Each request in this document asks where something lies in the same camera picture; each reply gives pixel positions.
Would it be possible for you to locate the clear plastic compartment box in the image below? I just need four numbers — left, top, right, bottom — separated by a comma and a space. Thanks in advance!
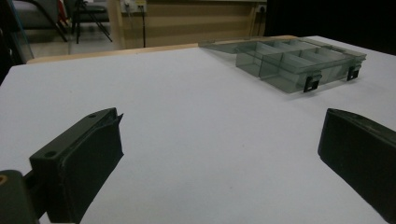
198, 36, 368, 94

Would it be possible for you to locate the black tripod stand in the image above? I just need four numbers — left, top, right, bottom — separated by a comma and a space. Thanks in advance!
70, 0, 114, 45

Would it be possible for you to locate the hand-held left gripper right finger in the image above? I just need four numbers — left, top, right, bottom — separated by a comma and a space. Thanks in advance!
317, 107, 396, 224

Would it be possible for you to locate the black chair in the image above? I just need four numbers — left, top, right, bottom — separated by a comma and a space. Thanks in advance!
12, 0, 69, 43

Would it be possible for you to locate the white wall socket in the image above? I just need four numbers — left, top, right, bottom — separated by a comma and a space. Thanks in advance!
120, 0, 148, 13

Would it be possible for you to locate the black cable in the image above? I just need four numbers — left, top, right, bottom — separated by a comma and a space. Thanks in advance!
141, 6, 148, 49

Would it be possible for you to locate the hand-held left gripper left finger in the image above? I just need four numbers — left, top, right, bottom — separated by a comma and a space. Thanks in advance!
29, 107, 124, 224

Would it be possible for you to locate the wooden cabinet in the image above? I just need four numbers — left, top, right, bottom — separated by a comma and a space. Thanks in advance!
106, 0, 269, 50

